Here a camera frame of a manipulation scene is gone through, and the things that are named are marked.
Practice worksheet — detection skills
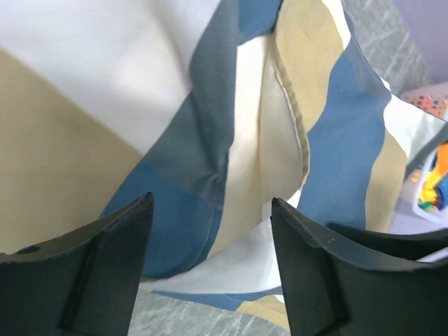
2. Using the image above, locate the blue beige white pillowcase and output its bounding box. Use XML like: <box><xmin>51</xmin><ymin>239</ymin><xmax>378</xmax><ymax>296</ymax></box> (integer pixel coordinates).
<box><xmin>1</xmin><ymin>1</ymin><xmax>442</xmax><ymax>331</ymax></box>

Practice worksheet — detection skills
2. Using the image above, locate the white plastic basket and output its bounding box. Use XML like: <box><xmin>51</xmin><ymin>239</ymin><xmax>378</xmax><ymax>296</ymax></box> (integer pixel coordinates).
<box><xmin>397</xmin><ymin>83</ymin><xmax>447</xmax><ymax>228</ymax></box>

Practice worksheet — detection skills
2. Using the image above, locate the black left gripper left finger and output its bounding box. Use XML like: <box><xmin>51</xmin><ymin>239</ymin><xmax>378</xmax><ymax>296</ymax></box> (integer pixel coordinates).
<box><xmin>1</xmin><ymin>193</ymin><xmax>153</xmax><ymax>335</ymax></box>

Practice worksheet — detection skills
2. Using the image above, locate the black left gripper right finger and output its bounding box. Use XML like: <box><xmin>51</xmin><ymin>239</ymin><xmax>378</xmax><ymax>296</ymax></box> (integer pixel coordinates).
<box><xmin>271</xmin><ymin>198</ymin><xmax>447</xmax><ymax>335</ymax></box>

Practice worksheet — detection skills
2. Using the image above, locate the rainbow striped cloth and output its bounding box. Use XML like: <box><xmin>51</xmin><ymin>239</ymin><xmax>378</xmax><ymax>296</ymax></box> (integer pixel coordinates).
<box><xmin>419</xmin><ymin>142</ymin><xmax>447</xmax><ymax>211</ymax></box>

